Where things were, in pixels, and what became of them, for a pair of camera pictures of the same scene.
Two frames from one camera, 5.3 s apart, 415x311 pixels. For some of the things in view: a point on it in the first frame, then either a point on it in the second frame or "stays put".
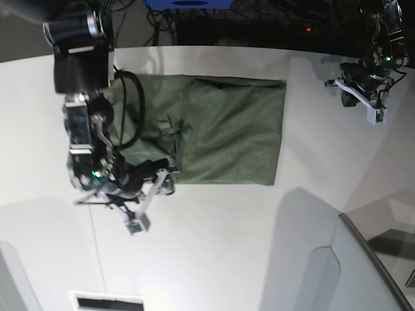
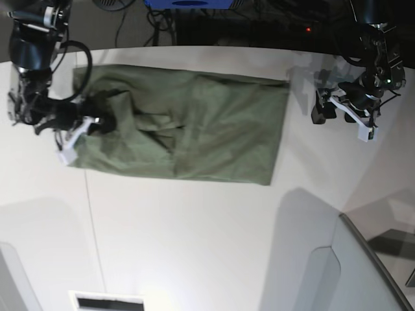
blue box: [188, 4] stays put
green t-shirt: [209, 130] stays put
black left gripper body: [131, 177] to [99, 107]
